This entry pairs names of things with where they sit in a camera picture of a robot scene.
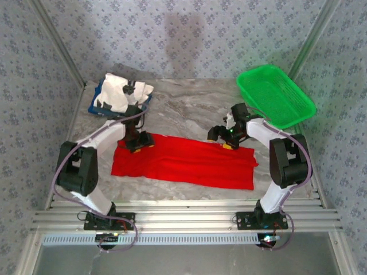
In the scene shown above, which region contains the red t-shirt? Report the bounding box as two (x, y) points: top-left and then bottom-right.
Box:
(111, 133), (260, 191)

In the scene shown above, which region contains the blue tray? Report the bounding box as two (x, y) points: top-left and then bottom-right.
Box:
(87, 78), (153, 117)

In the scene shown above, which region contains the green plastic basket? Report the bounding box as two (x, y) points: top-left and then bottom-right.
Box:
(236, 65), (317, 129)

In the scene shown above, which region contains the white t-shirt with black print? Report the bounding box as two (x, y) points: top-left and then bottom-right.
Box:
(96, 73), (155, 114)

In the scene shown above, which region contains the circuit board with LED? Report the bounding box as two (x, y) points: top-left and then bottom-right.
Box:
(96, 232), (120, 241)
(257, 234), (280, 243)

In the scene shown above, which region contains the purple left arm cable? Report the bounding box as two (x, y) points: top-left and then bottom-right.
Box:
(51, 104), (150, 254)

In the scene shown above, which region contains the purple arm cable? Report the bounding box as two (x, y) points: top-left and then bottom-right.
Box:
(246, 106), (313, 252)
(51, 104), (150, 254)

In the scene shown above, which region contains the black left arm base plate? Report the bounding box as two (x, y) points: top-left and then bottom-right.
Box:
(83, 211), (136, 231)

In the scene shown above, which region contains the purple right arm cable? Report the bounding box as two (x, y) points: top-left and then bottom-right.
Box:
(246, 106), (313, 252)

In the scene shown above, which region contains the aluminium rail frame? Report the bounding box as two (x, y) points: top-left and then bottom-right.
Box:
(30, 199), (343, 231)

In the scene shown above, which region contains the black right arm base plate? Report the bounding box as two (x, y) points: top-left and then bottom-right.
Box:
(235, 211), (289, 231)

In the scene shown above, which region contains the grey slotted cable duct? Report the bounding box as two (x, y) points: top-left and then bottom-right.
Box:
(42, 232), (276, 246)

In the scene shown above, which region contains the aluminium corner post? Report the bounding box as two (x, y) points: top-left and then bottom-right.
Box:
(288, 0), (342, 81)
(28, 0), (87, 87)

